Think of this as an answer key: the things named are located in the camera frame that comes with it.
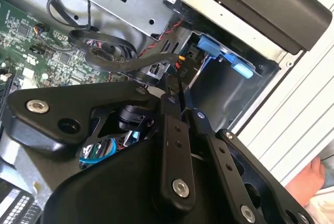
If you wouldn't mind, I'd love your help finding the black sleeved disk power wire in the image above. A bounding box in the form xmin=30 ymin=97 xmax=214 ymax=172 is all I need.
xmin=85 ymin=47 xmax=202 ymax=89

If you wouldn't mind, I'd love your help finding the black disk data wire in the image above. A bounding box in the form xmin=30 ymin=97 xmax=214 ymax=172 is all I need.
xmin=68 ymin=28 xmax=138 ymax=61

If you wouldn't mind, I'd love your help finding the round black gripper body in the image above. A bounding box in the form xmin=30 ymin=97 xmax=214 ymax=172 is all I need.
xmin=43 ymin=135 xmax=242 ymax=224

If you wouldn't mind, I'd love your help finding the hard disk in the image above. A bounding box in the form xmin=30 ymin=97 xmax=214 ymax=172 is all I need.
xmin=182 ymin=32 xmax=256 ymax=80

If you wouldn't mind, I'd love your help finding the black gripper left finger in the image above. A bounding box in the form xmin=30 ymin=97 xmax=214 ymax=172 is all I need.
xmin=6 ymin=73 xmax=197 ymax=211

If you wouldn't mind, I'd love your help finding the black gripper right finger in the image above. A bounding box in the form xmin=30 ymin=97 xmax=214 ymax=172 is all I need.
xmin=178 ymin=80 xmax=314 ymax=224

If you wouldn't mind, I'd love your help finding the person's bare hand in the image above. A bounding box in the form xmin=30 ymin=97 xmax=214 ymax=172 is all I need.
xmin=283 ymin=155 xmax=327 ymax=209

